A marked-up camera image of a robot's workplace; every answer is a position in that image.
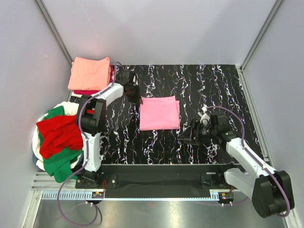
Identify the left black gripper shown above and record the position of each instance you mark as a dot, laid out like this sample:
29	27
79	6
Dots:
137	98

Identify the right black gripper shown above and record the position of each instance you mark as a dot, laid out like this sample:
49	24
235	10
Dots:
188	136

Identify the pink t shirt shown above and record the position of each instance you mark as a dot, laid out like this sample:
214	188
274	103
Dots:
159	113

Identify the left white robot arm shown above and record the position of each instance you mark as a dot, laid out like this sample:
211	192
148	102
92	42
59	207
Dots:
91	120

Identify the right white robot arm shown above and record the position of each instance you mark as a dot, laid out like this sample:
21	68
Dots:
270	190

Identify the folded magenta t shirt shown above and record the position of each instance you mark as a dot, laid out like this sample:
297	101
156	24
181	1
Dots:
111	73

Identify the folded peach t shirt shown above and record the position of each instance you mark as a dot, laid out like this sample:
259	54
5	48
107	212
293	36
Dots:
87	75

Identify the red t shirt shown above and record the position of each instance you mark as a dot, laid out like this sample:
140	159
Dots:
58	133

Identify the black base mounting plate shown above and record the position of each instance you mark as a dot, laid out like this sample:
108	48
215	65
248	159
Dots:
197	175

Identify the green t shirt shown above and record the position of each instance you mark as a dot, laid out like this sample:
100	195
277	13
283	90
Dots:
59	165

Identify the aluminium rail profile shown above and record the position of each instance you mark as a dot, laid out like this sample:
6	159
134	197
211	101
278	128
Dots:
47	181

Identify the slotted cable duct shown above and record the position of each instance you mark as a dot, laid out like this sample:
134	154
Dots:
110	195

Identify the right aluminium frame post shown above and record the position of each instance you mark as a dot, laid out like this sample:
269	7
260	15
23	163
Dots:
274	10

